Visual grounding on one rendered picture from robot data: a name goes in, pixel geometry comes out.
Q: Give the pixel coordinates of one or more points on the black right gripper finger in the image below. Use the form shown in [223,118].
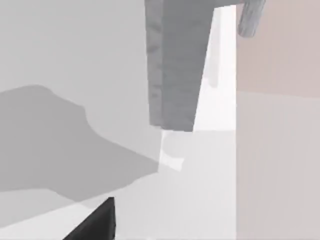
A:
[100,225]

